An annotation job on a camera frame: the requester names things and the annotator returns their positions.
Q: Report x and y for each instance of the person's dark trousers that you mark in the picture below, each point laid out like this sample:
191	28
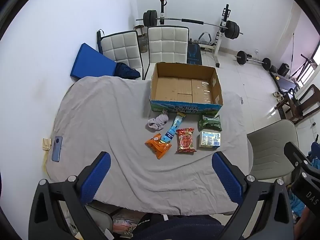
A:
177	228

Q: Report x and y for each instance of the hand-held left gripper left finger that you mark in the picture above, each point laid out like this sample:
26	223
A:
97	177

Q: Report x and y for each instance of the cardboard box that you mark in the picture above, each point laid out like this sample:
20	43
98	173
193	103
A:
183	90

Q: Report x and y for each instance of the orange snack packet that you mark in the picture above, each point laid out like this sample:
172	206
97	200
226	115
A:
158	146

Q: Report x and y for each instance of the green snack packet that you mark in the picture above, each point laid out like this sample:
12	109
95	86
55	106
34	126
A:
210	123

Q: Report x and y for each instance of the black treadmill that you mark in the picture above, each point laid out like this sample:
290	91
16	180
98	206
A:
285	82

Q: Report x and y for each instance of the grey table cloth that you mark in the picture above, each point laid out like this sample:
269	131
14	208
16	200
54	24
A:
105	120

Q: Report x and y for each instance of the white bench press rack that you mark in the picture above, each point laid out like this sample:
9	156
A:
220	38

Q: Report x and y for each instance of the black speaker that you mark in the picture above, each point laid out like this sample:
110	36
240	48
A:
283	70

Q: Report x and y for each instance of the short barbell with black plates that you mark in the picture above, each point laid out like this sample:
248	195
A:
241	57

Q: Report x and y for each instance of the blue foam mat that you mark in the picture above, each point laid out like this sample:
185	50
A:
91	62

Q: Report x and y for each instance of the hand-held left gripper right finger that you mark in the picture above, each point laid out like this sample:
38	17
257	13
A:
226	177

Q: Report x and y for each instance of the blue smartphone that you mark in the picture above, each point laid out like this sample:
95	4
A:
57	148

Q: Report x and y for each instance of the black weight bench pad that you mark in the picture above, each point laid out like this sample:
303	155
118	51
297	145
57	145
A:
194	53

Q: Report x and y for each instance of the grey gas cylinder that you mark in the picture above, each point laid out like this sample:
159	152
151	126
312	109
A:
143	42

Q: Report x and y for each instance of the long barbell with black plates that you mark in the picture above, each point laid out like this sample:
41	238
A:
231	31

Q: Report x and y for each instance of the red snack packet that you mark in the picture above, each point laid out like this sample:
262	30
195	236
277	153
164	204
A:
186	140

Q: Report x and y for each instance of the pair of pale shoes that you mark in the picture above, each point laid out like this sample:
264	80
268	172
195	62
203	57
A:
278	96

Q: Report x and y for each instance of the pale pink socks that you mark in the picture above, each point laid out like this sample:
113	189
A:
157	121

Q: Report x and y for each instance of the dark wooden chair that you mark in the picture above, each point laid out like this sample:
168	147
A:
307	100

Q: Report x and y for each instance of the yellow paper scrap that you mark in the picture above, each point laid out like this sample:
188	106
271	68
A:
46	144

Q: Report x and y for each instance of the long light blue snack packet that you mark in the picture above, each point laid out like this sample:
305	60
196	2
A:
172	128

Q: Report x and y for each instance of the white and blue tissue pack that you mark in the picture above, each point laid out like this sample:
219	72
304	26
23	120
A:
210	139

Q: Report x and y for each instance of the beige plastic chair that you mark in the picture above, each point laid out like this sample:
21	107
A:
270	147

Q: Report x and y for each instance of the white quilted chair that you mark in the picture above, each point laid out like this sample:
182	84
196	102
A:
122	48
167	45

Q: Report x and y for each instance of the dark blue jacket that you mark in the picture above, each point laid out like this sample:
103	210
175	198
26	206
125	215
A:
126	71

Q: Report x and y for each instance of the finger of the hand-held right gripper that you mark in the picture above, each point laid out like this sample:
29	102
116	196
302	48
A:
293	155

